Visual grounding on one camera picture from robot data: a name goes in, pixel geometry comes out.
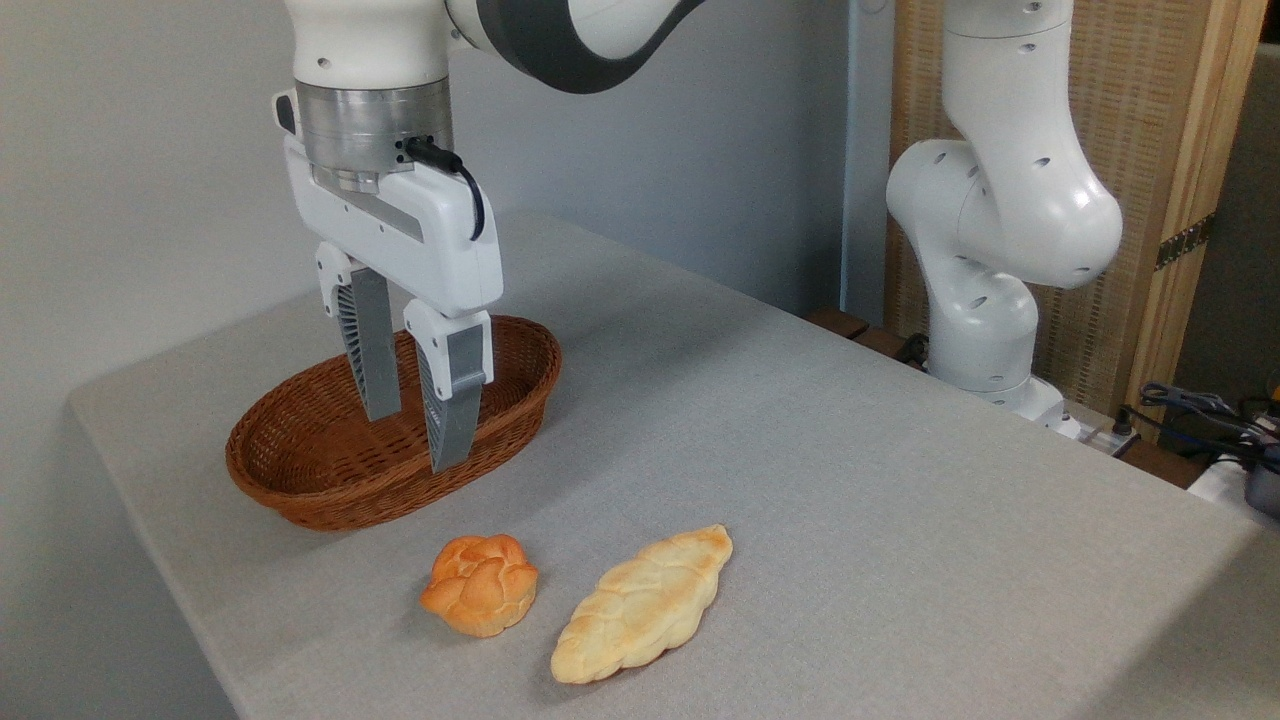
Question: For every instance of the brown wicker oval basket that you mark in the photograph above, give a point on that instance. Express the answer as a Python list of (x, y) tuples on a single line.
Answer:
[(330, 490)]

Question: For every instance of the metal screen hinge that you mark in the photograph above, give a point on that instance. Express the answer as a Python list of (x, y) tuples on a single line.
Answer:
[(1185, 242)]

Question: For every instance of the round orange bread roll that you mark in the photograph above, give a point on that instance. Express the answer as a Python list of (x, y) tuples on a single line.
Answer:
[(480, 590)]

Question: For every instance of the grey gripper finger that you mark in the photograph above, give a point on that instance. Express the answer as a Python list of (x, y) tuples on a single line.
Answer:
[(375, 350), (455, 405)]

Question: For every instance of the wooden woven folding screen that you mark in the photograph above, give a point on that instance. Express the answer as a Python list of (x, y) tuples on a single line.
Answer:
[(1140, 100)]

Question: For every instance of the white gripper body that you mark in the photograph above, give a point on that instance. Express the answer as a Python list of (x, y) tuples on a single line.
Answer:
[(420, 225)]

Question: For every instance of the grey tablecloth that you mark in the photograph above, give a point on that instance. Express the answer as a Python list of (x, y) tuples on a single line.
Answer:
[(800, 480)]

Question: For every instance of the long pale braided bread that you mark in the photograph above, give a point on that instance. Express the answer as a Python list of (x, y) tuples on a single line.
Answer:
[(640, 610)]

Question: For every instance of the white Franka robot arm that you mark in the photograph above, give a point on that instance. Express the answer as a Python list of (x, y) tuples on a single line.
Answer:
[(1000, 200)]

